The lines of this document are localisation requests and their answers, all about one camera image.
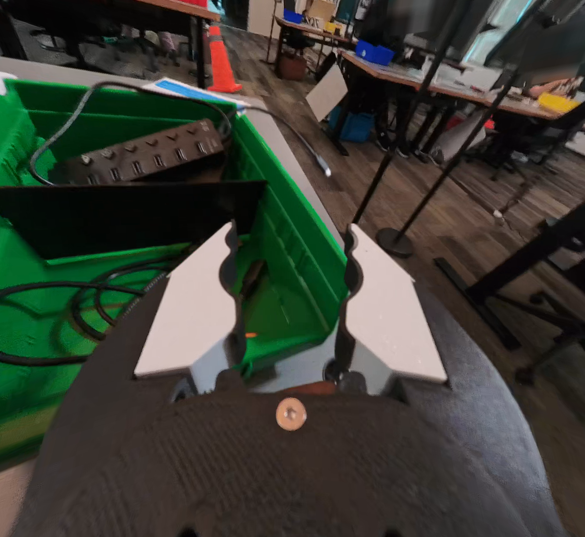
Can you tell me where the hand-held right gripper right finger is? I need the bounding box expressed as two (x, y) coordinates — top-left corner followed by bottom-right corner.
(335, 223), (449, 396)

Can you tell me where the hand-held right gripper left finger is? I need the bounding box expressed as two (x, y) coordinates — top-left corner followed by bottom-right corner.
(133, 221), (247, 395)

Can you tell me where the green plastic bin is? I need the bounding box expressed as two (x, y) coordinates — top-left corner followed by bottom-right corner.
(0, 77), (349, 471)

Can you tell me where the black cable blue plug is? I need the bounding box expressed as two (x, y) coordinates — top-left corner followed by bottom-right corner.
(0, 280), (146, 366)

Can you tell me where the black usb hub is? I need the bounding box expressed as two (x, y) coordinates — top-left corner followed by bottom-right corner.
(47, 118), (228, 187)

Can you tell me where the black hub cable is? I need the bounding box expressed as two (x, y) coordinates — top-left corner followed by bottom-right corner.
(30, 81), (333, 187)

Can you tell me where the black floor stand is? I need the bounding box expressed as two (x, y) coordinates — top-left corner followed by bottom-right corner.
(376, 16), (560, 259)
(352, 0), (484, 226)

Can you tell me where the black bin divider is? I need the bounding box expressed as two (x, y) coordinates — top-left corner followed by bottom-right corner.
(0, 180), (268, 261)

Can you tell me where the white blue printed paper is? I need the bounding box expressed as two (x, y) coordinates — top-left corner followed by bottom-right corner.
(143, 77), (251, 110)

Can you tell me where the white panel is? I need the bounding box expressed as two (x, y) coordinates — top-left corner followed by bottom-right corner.
(305, 64), (349, 123)

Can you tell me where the orange traffic cone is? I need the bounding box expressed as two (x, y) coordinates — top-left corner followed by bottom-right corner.
(207, 25), (244, 93)

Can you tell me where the blue plastic bin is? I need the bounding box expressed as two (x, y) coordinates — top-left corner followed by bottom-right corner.
(356, 40), (395, 66)

